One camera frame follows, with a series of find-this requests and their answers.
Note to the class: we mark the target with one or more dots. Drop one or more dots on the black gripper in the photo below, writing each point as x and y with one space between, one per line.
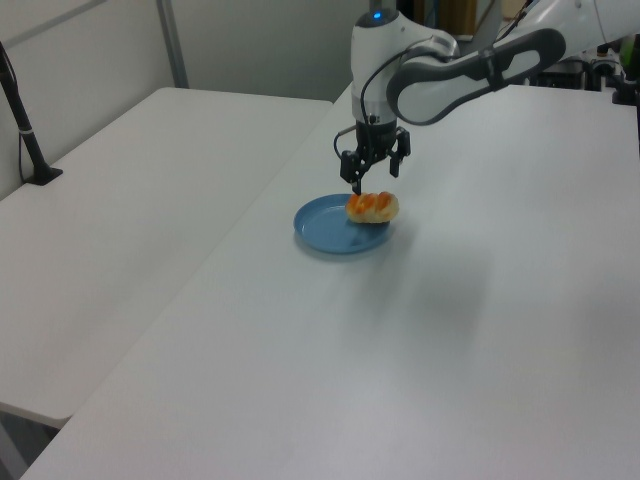
377 135

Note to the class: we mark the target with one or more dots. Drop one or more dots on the orange glazed bread roll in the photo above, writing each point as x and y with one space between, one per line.
373 207

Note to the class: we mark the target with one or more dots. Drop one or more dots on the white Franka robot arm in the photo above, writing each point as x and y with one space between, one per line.
440 75

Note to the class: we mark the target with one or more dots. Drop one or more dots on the blue round plastic plate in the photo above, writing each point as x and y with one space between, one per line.
325 230

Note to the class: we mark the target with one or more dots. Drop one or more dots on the brown cardboard box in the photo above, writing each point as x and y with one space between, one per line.
450 17

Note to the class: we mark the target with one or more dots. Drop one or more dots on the black electronics box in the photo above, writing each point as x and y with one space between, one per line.
567 75

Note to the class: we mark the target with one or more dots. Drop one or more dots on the grey metal partition post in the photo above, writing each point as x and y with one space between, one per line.
172 45

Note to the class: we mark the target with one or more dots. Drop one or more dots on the black camera stand clamp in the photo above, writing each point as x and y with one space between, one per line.
624 92

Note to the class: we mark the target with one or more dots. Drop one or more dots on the black pole camera stand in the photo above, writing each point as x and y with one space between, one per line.
27 132

